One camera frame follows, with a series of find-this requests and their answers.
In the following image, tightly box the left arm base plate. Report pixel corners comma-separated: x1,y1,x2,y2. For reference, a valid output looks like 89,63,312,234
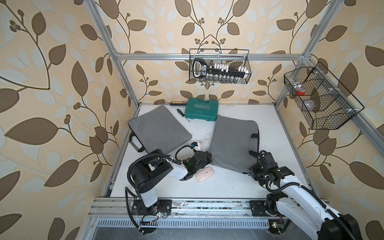
132,200,172,216

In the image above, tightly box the grey laptop bag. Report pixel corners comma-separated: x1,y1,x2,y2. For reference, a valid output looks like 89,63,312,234
129,106,192,154
209,115,260,174

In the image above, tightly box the wire basket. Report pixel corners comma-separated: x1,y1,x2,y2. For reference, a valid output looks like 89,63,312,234
189,48,252,85
284,62,365,130

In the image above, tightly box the aluminium frame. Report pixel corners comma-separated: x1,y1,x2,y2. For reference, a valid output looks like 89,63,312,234
92,1,384,240

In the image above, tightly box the pink computer mouse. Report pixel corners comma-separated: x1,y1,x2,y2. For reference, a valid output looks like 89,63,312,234
195,167,215,183

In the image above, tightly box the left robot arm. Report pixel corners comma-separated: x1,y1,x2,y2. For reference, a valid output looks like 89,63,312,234
125,145,213,209

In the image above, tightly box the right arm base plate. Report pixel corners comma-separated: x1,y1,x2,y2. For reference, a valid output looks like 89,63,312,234
249,200,288,219

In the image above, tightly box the red item in basket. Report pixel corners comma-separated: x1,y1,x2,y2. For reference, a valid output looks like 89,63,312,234
294,86,307,96

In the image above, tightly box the right wire basket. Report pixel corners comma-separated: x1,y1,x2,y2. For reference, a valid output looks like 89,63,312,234
284,62,365,130

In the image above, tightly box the white slotted cable duct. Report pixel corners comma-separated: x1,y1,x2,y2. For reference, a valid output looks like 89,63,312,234
97,218,270,230

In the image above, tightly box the green black screwdriver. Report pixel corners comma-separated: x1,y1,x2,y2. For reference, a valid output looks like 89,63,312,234
177,109,190,122

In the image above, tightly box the black screwdriver bit holder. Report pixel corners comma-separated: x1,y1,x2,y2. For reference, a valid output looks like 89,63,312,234
170,101,188,106

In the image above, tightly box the back wire basket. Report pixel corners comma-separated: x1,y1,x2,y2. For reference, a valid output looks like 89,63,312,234
189,48,252,85

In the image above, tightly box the green tool case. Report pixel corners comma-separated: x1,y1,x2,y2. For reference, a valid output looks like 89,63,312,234
185,98,219,122

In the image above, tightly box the small circuit board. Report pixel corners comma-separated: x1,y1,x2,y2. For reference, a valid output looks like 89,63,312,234
268,221,285,235

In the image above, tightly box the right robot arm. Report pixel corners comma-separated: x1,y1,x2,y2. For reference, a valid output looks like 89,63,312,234
249,151,362,240

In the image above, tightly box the black socket rail set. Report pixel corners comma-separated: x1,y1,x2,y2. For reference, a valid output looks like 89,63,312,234
189,58,252,79

